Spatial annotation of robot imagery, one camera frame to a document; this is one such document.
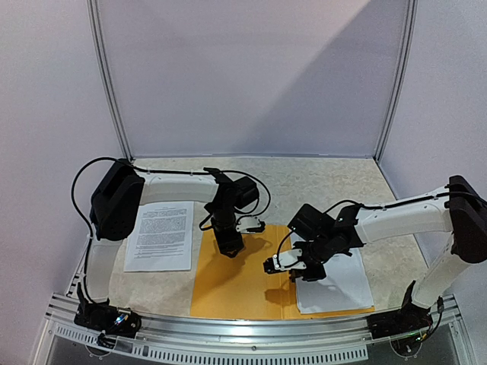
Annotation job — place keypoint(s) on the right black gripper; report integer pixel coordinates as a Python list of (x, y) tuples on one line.
[(310, 272)]

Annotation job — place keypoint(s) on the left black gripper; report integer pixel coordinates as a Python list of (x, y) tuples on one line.
[(230, 245)]

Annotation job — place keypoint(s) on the orange file folder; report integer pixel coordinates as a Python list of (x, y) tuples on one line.
[(239, 288)]

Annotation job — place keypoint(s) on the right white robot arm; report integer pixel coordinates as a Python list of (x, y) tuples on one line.
[(455, 208)]

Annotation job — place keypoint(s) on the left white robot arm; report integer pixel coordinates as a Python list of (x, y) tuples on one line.
[(125, 188)]

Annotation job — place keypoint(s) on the stack of printed papers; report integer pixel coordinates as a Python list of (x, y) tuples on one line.
[(162, 239)]

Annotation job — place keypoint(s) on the aluminium front rail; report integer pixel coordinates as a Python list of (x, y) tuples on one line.
[(175, 340)]

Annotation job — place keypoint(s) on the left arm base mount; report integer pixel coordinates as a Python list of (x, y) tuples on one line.
[(105, 318)]

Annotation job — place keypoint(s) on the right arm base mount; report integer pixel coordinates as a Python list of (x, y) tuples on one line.
[(408, 318)]

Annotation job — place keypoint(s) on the left aluminium frame post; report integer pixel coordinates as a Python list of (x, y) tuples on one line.
[(94, 15)]

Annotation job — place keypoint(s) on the aluminium frame post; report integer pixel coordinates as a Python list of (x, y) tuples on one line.
[(398, 78), (94, 15)]

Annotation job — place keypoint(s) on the right aluminium frame post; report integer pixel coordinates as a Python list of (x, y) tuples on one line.
[(398, 78)]

